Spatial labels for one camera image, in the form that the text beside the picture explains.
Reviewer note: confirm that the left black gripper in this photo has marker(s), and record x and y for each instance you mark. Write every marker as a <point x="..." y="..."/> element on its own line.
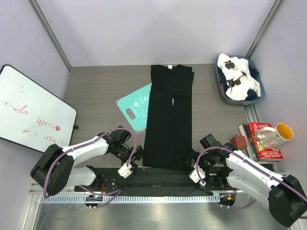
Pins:
<point x="137" y="155"/>

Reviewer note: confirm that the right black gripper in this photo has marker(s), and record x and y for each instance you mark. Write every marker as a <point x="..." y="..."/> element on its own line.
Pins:
<point x="194" y="155"/>

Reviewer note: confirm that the black floral t-shirt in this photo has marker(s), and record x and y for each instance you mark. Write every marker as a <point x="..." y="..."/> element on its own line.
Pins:
<point x="168" y="135"/>

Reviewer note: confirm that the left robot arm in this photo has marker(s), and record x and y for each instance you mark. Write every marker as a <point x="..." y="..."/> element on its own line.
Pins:
<point x="57" y="168"/>

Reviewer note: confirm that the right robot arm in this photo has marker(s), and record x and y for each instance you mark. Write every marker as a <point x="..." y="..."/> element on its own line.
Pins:
<point x="228" y="167"/>

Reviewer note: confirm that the dark blue book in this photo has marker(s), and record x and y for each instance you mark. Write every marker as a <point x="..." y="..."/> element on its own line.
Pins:
<point x="249" y="148"/>

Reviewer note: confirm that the teal folding board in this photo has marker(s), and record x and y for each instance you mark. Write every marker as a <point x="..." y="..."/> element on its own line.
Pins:
<point x="134" y="107"/>

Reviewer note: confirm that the red book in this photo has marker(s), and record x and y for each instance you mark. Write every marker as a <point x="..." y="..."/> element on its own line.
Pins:
<point x="262" y="153"/>

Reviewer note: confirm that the floral mug yellow inside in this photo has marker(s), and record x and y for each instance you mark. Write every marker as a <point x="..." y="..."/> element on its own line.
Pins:
<point x="273" y="137"/>

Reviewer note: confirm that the blue laundry basket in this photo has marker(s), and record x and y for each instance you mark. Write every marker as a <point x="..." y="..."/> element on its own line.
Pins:
<point x="255" y="74"/>

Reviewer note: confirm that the white t-shirt in basket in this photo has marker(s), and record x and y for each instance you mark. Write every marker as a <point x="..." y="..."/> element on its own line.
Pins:
<point x="239" y="85"/>

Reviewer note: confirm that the whiteboard with red writing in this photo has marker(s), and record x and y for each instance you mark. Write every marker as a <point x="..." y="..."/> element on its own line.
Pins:
<point x="30" y="115"/>

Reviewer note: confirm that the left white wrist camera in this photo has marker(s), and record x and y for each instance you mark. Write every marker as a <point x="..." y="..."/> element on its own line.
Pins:
<point x="125" y="170"/>

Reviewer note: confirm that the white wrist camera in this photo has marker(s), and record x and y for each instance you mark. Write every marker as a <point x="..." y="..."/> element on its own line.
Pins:
<point x="197" y="176"/>
<point x="125" y="170"/>

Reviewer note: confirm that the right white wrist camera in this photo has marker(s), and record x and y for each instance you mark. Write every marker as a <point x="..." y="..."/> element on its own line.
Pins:
<point x="197" y="176"/>

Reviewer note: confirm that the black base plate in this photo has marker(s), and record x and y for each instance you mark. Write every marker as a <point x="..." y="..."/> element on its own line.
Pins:
<point x="158" y="183"/>

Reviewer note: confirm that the aluminium rail frame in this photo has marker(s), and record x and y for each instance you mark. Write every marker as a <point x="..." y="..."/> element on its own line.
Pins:
<point x="151" y="200"/>

